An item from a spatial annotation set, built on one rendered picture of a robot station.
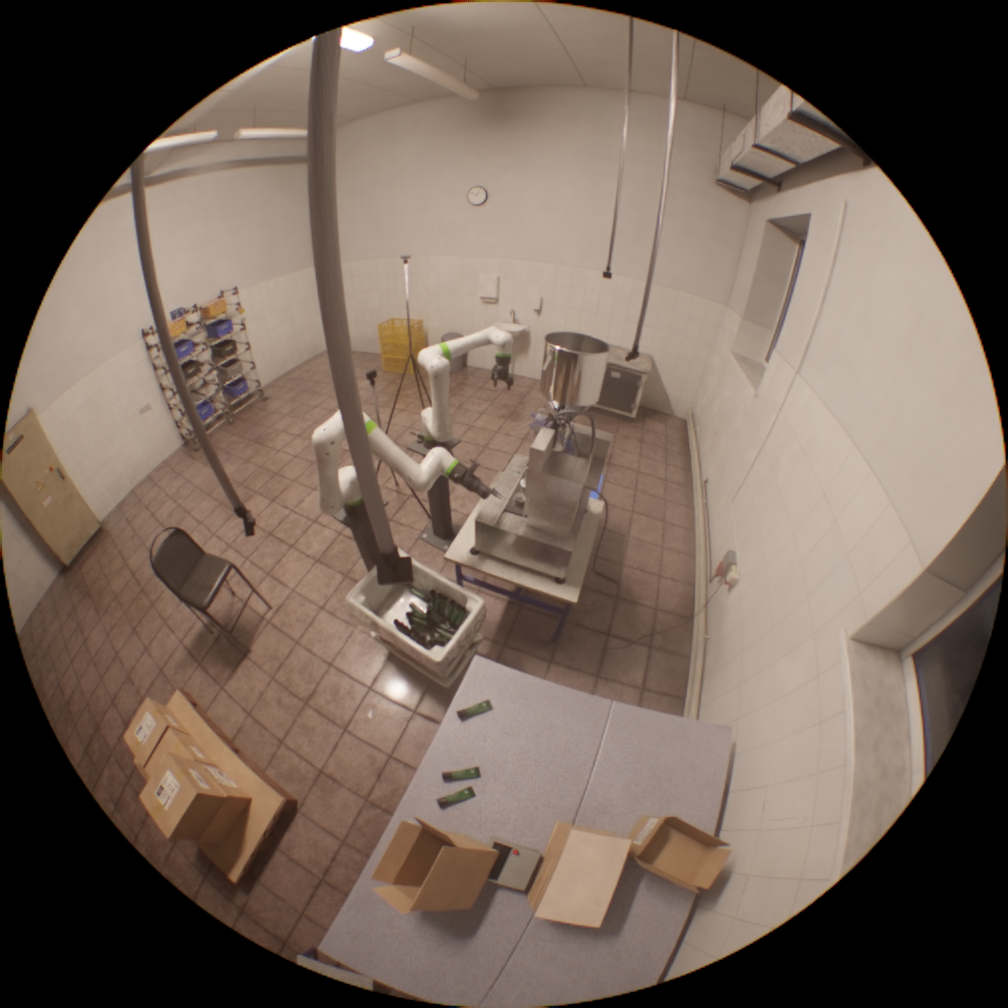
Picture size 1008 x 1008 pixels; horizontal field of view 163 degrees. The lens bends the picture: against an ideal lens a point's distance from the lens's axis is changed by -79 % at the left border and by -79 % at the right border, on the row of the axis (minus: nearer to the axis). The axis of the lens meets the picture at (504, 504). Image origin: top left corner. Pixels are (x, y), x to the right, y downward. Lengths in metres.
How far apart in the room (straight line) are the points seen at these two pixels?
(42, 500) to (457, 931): 5.53
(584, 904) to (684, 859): 0.45
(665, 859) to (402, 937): 1.02
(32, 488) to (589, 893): 5.87
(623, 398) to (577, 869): 4.50
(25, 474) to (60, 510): 0.71
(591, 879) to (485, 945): 0.55
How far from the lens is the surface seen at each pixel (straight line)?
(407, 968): 1.78
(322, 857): 2.52
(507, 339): 2.07
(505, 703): 1.54
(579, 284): 5.04
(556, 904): 1.36
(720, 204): 5.08
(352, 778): 2.39
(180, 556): 2.78
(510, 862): 1.48
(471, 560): 1.86
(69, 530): 5.73
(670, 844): 1.58
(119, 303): 5.87
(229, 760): 2.64
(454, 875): 1.30
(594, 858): 1.34
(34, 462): 5.48
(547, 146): 5.29
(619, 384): 4.58
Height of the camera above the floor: 2.25
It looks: 45 degrees down
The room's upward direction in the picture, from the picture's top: 4 degrees clockwise
